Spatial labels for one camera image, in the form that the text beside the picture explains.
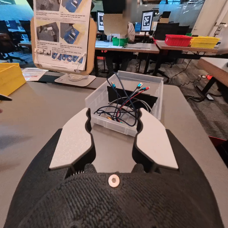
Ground blue braided cable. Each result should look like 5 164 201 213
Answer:
93 72 140 127

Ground red plastic bin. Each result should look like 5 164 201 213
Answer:
165 34 193 47

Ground black monitor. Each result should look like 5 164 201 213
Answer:
154 23 190 41

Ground white sheet red label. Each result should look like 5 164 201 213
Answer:
21 67 48 82

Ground grey top office desk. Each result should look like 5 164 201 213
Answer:
95 41 160 75

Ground wooden document stand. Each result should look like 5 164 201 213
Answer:
103 14 129 36

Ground group of black office chairs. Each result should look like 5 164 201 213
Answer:
0 20 31 63

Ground clear plastic bin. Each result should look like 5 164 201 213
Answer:
85 70 164 137

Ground instruction sheet on wooden stand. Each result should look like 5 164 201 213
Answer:
30 0 97 87

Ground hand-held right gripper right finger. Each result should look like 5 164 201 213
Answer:
132 107 179 173

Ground grey braided usb cable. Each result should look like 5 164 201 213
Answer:
108 101 153 118

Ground green plastic bin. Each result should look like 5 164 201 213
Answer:
112 36 129 47

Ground yellow plastic bin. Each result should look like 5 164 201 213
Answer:
189 36 221 49
0 63 27 96

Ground black white printed tag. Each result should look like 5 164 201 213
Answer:
97 10 105 32
140 10 154 32

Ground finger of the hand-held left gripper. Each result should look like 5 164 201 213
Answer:
0 94 13 102

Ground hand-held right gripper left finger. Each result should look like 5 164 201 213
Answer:
49 107 96 173

